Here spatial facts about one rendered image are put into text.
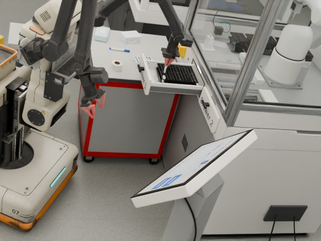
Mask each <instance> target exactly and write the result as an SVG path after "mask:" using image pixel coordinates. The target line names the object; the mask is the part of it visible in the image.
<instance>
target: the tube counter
mask: <svg viewBox="0 0 321 241"><path fill-rule="evenodd" d="M213 152H214V151H213ZM213 152H210V153H207V154H205V155H204V156H203V157H202V158H200V159H199V160H198V161H196V162H195V163H194V164H192V165H191V166H190V167H188V168H187V169H186V170H185V171H183V172H187V171H190V170H191V169H193V168H194V167H195V166H196V165H198V164H199V163H200V162H201V161H202V160H204V159H205V158H206V157H208V156H209V155H210V154H211V153H213Z"/></svg>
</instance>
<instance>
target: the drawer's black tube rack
mask: <svg viewBox="0 0 321 241"><path fill-rule="evenodd" d="M160 65H161V67H162V70H163V73H164V69H165V65H164V64H160ZM156 70H157V73H158V76H159V79H160V82H161V83H162V77H161V74H160V71H159V68H158V67H156ZM164 75H165V78H166V80H165V81H164V83H171V84H183V85H195V86H196V83H198V80H197V78H196V75H195V73H194V71H193V68H192V66H182V65H171V64H170V65H169V66H168V67H167V68H166V72H165V73H164Z"/></svg>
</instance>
